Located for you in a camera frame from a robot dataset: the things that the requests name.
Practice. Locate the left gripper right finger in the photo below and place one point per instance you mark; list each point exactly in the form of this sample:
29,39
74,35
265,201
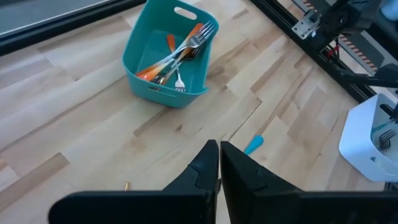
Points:
248,193

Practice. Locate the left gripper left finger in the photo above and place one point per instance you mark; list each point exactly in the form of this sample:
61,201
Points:
186,199

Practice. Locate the black aluminium table frame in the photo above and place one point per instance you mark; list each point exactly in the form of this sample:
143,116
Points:
46,33

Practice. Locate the white plastic bin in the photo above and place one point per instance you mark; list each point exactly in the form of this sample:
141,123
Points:
357,140

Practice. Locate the grey metal base bracket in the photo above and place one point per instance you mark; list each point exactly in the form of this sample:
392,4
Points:
304,26

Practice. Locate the teal green plastic bin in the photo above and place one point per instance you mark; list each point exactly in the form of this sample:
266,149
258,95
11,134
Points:
149,46

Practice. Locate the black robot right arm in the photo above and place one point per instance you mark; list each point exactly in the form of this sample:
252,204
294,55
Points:
342,18

